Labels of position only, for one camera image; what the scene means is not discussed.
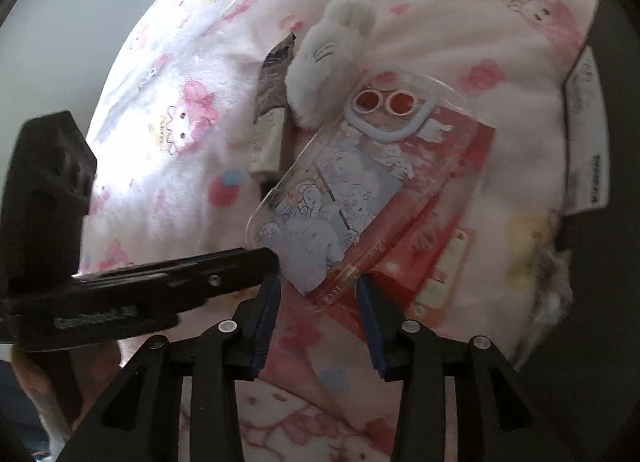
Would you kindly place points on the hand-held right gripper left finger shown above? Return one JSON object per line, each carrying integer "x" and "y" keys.
{"x": 267, "y": 322}

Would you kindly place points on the pink cartoon printed blanket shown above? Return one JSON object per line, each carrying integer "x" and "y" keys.
{"x": 410, "y": 31}

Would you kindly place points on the hand cream tube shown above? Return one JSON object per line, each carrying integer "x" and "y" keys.
{"x": 270, "y": 91}

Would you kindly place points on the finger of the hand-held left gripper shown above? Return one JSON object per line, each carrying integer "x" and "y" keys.
{"x": 200, "y": 274}

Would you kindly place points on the red cartoon packet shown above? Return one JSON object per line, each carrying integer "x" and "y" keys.
{"x": 452, "y": 156}

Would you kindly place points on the white plush cat toy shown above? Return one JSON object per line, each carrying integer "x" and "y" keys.
{"x": 320, "y": 59}

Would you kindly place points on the black container with white label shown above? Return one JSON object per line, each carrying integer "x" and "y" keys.
{"x": 585, "y": 141}

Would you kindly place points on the clear cartoon phone case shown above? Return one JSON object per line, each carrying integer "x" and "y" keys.
{"x": 320, "y": 202}

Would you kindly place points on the crumpled clear plastic bag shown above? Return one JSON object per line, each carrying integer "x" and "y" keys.
{"x": 552, "y": 292}

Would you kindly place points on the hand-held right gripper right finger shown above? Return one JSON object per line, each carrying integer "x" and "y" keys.
{"x": 372, "y": 329}

